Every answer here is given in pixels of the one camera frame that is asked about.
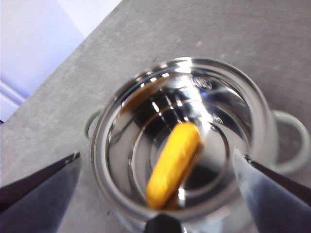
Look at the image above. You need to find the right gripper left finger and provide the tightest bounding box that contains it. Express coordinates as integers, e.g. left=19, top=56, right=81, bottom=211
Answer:
left=0, top=151, right=83, bottom=233

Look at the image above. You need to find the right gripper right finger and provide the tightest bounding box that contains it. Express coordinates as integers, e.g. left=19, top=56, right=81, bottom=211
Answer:
left=232, top=146, right=311, bottom=233

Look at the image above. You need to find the pale green electric steamer pot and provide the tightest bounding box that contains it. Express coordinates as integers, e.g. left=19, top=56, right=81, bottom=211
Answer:
left=84, top=57, right=311, bottom=233

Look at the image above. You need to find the yellow corn cob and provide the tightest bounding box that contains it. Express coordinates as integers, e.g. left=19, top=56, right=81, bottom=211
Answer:
left=145, top=122, right=204, bottom=210

